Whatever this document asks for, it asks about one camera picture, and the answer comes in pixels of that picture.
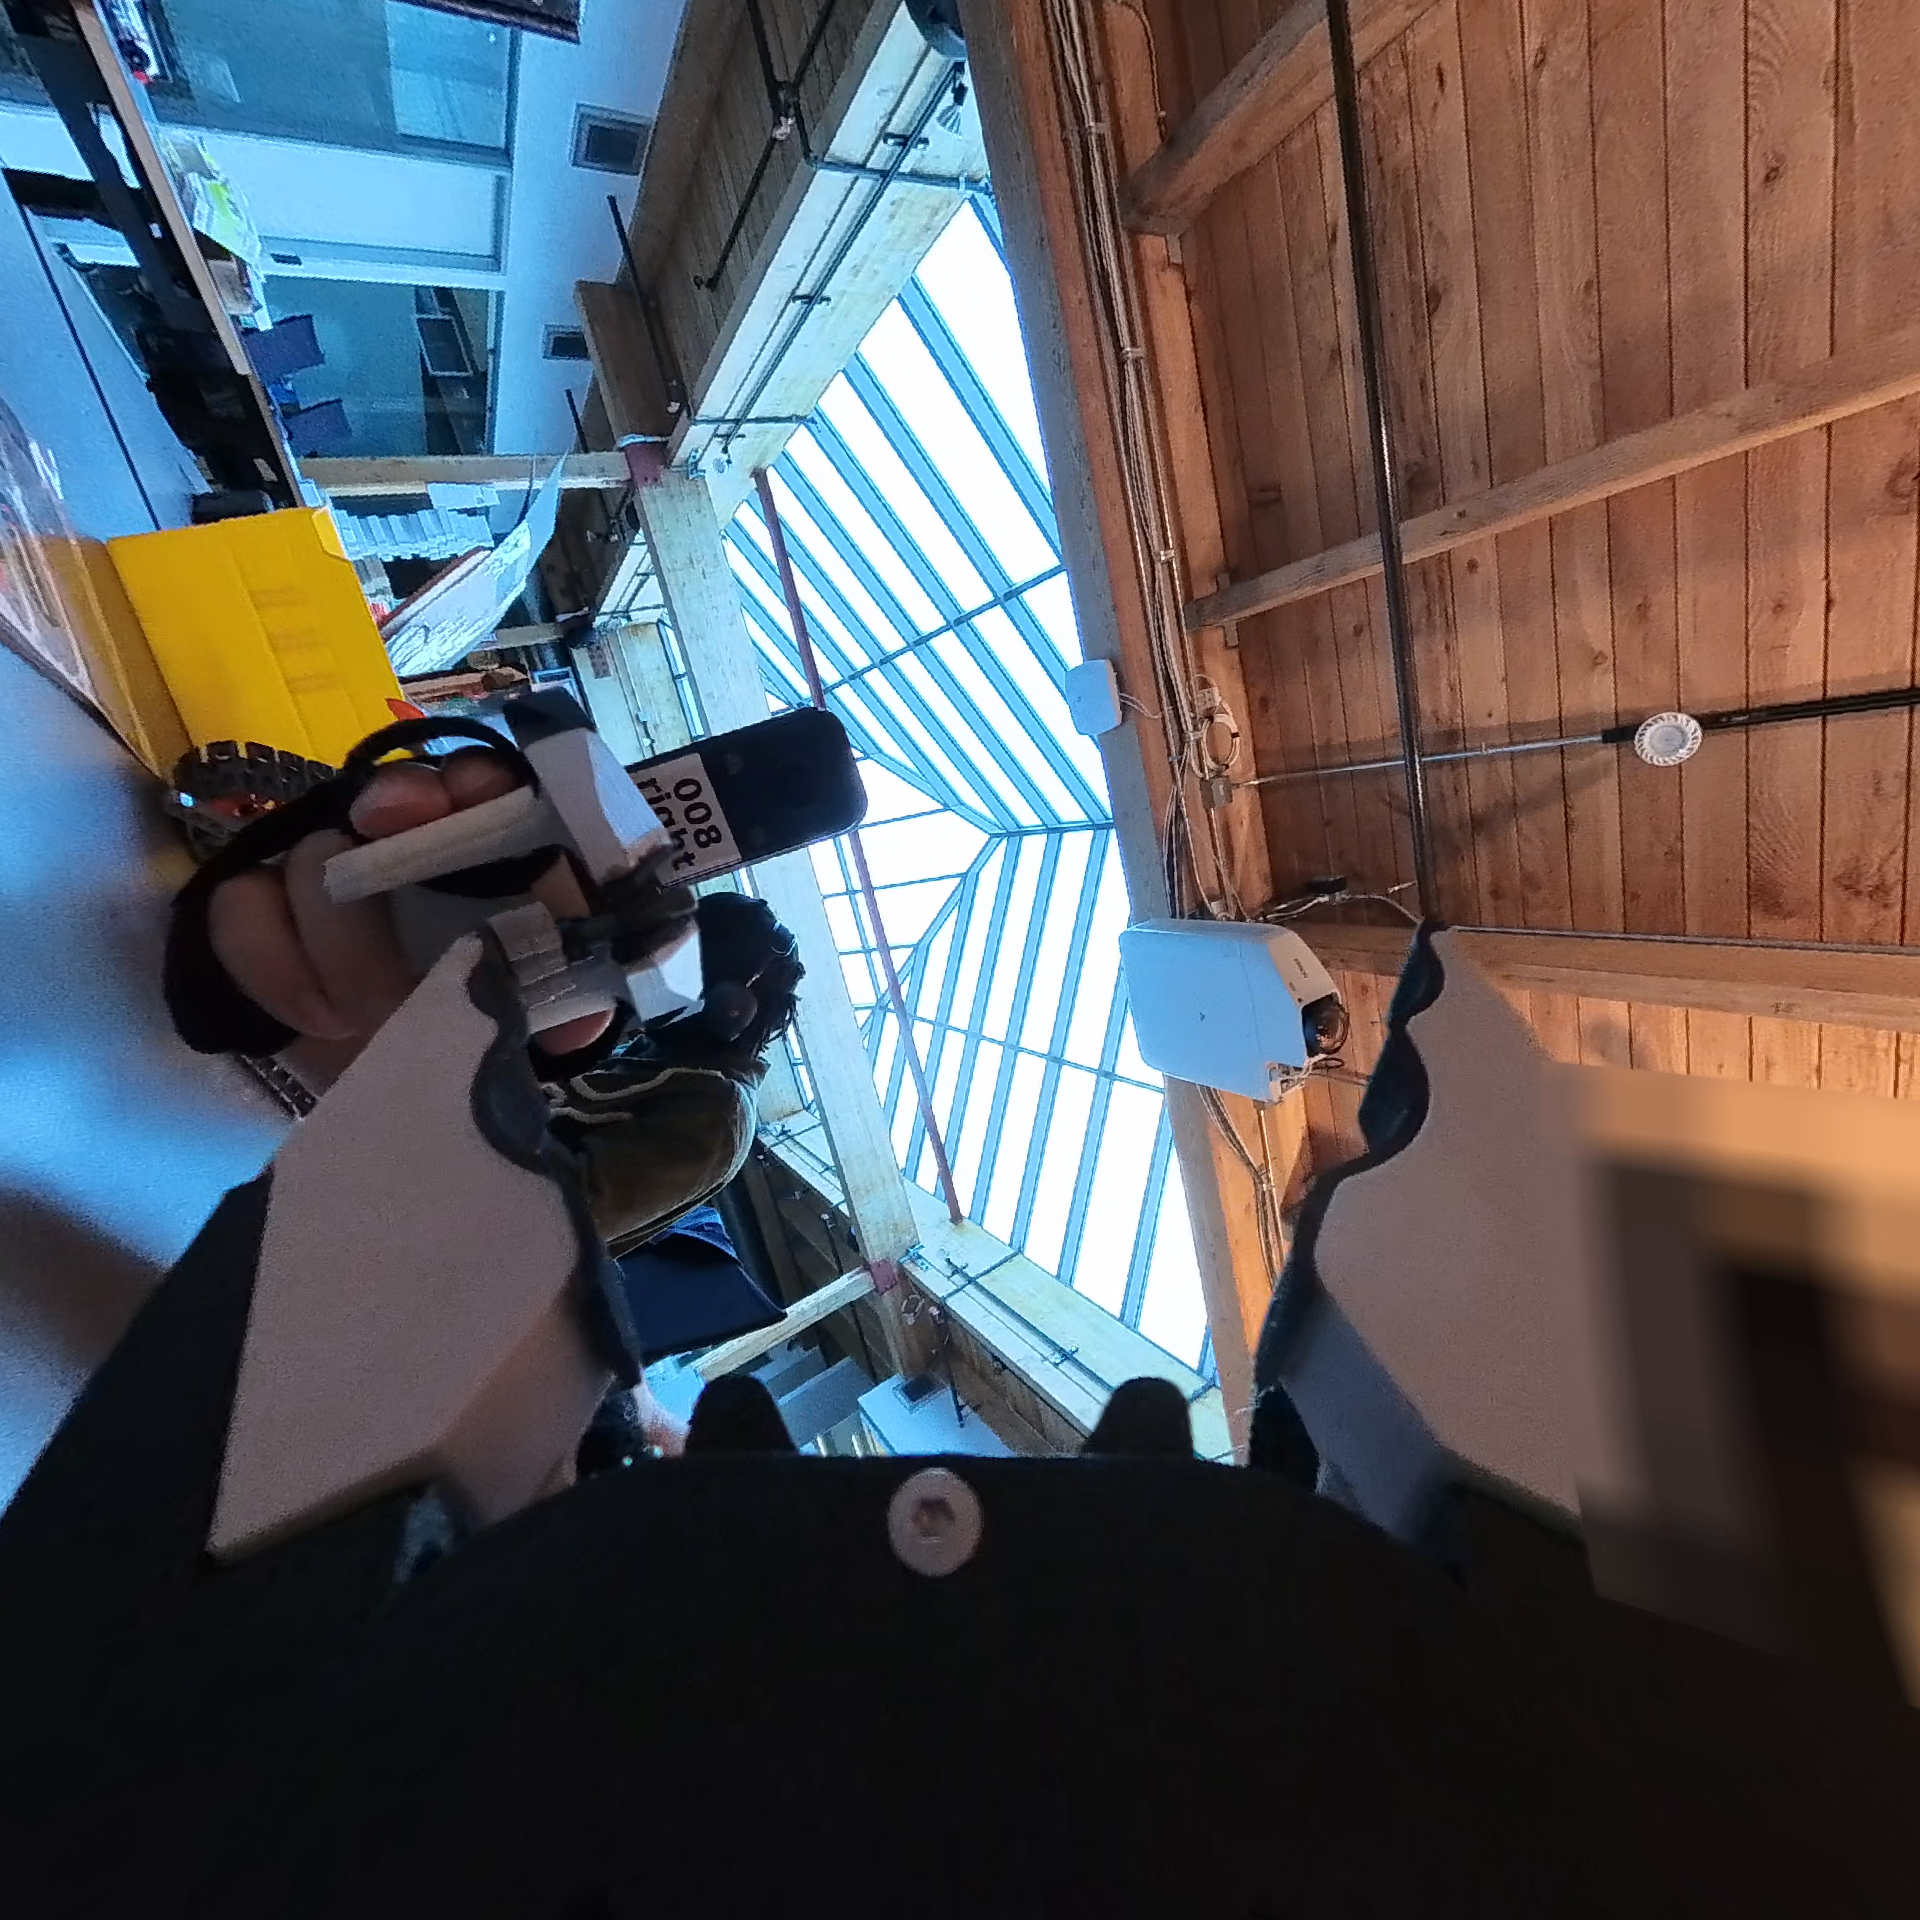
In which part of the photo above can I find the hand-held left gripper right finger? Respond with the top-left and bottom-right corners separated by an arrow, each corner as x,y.
1254,925 -> 1590,1550

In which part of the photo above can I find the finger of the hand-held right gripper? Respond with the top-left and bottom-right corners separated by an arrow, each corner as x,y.
518,728 -> 672,888
614,925 -> 711,1029

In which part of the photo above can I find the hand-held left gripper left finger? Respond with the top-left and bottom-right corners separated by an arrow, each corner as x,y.
211,936 -> 646,1563

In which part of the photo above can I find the person's right hand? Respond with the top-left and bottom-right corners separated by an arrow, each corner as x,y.
206,747 -> 620,1058

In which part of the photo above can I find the red metal rod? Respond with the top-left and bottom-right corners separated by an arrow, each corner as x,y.
753,467 -> 962,1226

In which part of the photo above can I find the skylight window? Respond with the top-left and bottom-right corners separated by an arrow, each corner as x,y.
718,195 -> 1216,1368

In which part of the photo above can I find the white hanging banner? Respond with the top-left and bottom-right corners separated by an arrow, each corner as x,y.
381,450 -> 575,678

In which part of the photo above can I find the black toy track assembly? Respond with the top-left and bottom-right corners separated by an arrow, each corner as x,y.
167,740 -> 346,860

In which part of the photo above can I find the yellow plastic bin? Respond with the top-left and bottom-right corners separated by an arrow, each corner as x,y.
108,507 -> 406,782

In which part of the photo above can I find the thin metal conduit rod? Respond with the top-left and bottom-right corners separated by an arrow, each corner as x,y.
1246,687 -> 1920,792

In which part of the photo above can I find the colourful flat kit box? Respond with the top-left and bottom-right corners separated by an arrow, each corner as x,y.
0,399 -> 95,708

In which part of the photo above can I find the black ceiling pipe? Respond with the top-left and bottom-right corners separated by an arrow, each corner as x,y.
1322,0 -> 1441,925

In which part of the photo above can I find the white security camera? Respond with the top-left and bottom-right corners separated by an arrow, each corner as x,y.
1117,918 -> 1352,1104

